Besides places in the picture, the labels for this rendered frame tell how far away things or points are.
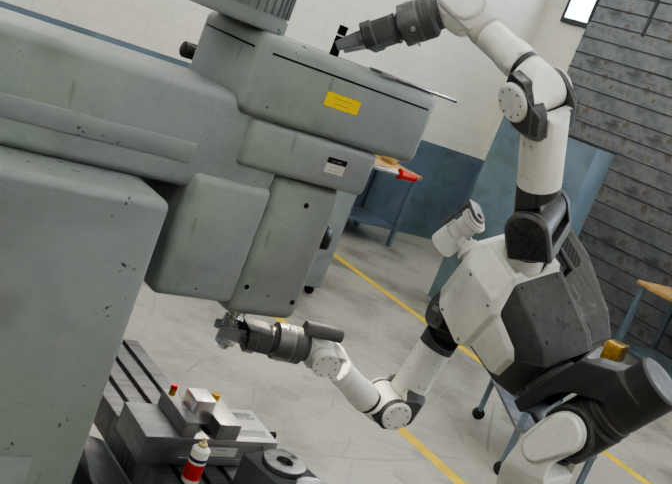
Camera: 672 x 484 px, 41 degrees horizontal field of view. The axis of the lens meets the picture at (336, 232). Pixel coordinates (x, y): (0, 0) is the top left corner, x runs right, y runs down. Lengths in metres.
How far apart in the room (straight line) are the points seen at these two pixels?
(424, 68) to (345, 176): 8.89
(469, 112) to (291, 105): 9.71
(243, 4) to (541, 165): 0.64
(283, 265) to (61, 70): 0.65
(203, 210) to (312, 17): 8.01
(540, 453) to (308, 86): 0.88
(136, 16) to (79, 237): 7.33
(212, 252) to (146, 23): 7.15
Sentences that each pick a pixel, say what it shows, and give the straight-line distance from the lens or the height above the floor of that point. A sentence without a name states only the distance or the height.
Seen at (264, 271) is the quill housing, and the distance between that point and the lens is 1.89.
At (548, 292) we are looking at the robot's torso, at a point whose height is 1.60.
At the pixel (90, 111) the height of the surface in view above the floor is 1.66.
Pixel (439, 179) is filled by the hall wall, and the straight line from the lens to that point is 11.43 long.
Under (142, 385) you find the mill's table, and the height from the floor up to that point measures 0.92.
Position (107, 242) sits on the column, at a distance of 1.55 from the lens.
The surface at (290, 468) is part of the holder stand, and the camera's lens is 1.81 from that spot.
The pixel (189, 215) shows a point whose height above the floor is 1.51.
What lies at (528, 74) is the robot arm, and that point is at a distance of 1.73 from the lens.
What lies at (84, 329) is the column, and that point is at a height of 1.30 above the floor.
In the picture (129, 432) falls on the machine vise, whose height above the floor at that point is 0.95.
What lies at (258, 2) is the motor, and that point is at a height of 1.93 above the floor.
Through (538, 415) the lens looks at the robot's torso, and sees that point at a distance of 1.99.
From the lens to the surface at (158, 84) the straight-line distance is 1.63.
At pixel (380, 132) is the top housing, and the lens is 1.88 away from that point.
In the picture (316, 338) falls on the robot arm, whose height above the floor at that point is 1.27.
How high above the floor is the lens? 1.92
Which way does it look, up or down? 11 degrees down
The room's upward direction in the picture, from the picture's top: 22 degrees clockwise
